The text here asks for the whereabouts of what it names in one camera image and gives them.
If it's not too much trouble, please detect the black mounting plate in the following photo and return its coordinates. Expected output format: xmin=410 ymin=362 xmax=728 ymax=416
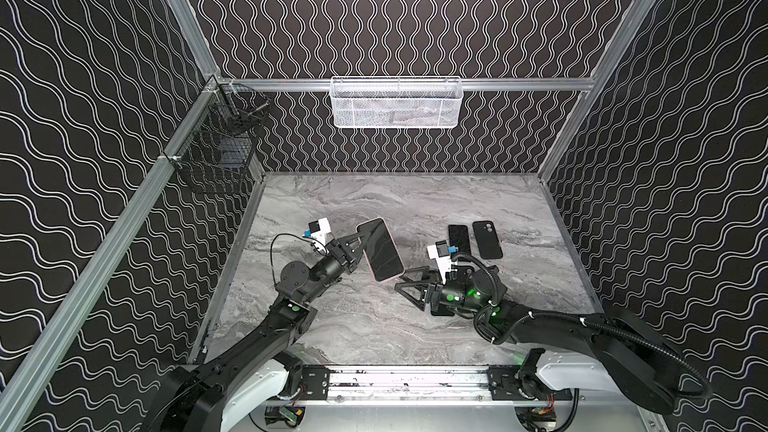
xmin=279 ymin=365 xmax=331 ymax=401
xmin=486 ymin=366 xmax=573 ymax=402

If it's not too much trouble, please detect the black corrugated cable conduit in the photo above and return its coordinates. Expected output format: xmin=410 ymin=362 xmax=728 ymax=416
xmin=509 ymin=310 xmax=715 ymax=400

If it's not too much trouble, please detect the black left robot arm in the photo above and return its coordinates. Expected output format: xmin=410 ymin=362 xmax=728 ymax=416
xmin=140 ymin=232 xmax=370 ymax=431

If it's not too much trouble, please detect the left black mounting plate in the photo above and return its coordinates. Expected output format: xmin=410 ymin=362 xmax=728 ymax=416
xmin=279 ymin=365 xmax=331 ymax=401

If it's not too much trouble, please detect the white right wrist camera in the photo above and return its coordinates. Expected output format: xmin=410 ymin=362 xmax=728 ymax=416
xmin=427 ymin=240 xmax=457 ymax=284

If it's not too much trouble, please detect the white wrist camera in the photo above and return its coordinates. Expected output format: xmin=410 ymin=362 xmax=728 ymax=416
xmin=303 ymin=218 xmax=333 ymax=253
xmin=427 ymin=240 xmax=457 ymax=284

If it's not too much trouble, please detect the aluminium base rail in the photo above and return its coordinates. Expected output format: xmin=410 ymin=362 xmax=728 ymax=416
xmin=167 ymin=363 xmax=655 ymax=406

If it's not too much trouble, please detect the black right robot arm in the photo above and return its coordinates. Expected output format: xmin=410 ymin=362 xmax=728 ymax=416
xmin=395 ymin=265 xmax=683 ymax=415

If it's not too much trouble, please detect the black smartphone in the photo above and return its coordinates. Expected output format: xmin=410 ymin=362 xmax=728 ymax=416
xmin=430 ymin=304 xmax=455 ymax=317
xmin=357 ymin=218 xmax=405 ymax=283

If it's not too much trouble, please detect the black phone case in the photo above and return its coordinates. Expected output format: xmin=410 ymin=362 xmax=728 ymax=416
xmin=472 ymin=220 xmax=503 ymax=260

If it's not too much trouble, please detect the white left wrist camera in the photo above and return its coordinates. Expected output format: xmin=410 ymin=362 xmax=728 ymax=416
xmin=303 ymin=218 xmax=333 ymax=253

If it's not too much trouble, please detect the black wire basket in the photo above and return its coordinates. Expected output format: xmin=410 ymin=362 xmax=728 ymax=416
xmin=171 ymin=85 xmax=272 ymax=196

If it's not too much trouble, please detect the white wire mesh basket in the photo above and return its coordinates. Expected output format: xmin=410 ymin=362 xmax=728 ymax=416
xmin=329 ymin=76 xmax=464 ymax=129

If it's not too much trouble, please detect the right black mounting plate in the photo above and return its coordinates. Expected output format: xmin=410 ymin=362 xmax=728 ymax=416
xmin=486 ymin=366 xmax=573 ymax=402

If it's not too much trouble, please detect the black phone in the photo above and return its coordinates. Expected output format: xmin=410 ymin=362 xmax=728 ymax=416
xmin=448 ymin=224 xmax=472 ymax=254

